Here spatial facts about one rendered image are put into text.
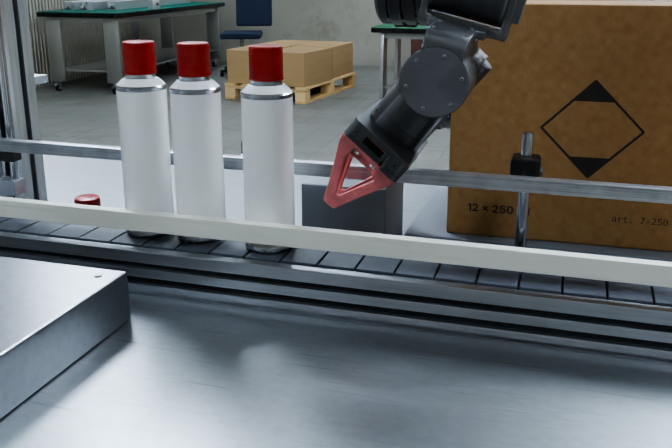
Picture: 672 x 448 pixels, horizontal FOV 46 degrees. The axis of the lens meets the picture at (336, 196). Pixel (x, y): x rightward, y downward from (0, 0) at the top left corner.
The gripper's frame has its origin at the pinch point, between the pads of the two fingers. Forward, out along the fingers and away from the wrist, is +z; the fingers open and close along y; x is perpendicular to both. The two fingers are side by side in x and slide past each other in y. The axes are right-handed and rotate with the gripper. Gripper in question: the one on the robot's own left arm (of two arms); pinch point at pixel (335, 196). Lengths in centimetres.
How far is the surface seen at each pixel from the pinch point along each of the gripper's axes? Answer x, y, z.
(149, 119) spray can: -19.4, 1.5, 7.1
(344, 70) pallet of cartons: -95, -669, 183
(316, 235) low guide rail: 1.3, 4.5, 2.5
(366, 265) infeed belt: 6.8, 3.3, 1.8
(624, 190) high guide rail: 19.7, -2.8, -18.9
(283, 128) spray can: -8.1, 1.8, -2.3
